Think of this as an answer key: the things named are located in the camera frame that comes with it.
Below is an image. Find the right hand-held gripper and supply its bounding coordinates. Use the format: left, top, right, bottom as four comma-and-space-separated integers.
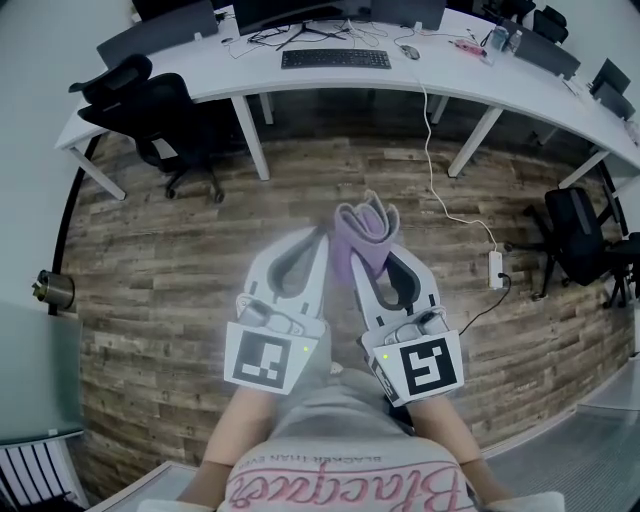
348, 246, 464, 409

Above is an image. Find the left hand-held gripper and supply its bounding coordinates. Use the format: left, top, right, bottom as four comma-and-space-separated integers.
223, 226, 332, 396

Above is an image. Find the purple cloth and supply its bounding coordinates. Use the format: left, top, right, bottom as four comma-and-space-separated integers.
327, 199, 401, 292

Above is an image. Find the black keyboard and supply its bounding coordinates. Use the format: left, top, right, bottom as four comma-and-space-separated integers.
280, 48, 392, 71

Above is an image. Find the person's right forearm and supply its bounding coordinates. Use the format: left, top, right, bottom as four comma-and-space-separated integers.
402, 395, 485, 467

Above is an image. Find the person's left forearm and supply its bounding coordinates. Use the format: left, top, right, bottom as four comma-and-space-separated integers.
199, 385, 286, 471

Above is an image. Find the white power strip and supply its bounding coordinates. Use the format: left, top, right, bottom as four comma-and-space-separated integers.
488, 249, 506, 291

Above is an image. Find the white desk leg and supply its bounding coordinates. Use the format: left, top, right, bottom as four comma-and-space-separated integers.
231, 94, 272, 182
69, 147, 127, 202
558, 149, 611, 191
447, 107, 504, 179

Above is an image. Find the grey shirt with pink print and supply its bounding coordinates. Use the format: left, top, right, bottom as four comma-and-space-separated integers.
132, 324, 566, 512

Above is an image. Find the black mesh office chair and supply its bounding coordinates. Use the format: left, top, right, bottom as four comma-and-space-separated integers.
504, 187, 611, 289
68, 53, 226, 204
602, 238, 640, 310

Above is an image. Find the metal cylinder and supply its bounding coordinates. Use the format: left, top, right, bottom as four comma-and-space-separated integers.
31, 269, 76, 316

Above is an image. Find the black monitor stand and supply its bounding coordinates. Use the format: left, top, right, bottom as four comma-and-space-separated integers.
272, 19, 347, 49

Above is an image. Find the pink small device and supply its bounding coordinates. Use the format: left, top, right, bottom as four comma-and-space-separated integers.
452, 37, 489, 57

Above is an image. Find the frosted glass door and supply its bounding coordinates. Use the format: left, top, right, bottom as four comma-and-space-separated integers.
0, 299, 85, 446

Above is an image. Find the curved black monitor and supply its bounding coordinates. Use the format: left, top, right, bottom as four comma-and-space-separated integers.
232, 0, 374, 37

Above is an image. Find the white slatted panel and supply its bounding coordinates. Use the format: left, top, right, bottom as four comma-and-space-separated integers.
0, 434, 77, 512

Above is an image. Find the black power cable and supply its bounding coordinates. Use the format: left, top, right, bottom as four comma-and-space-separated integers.
457, 272, 512, 336

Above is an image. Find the long white cable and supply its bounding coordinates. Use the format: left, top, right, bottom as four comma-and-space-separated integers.
412, 68, 499, 254

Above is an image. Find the black metal post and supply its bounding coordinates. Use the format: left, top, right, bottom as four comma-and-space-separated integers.
48, 134, 102, 317

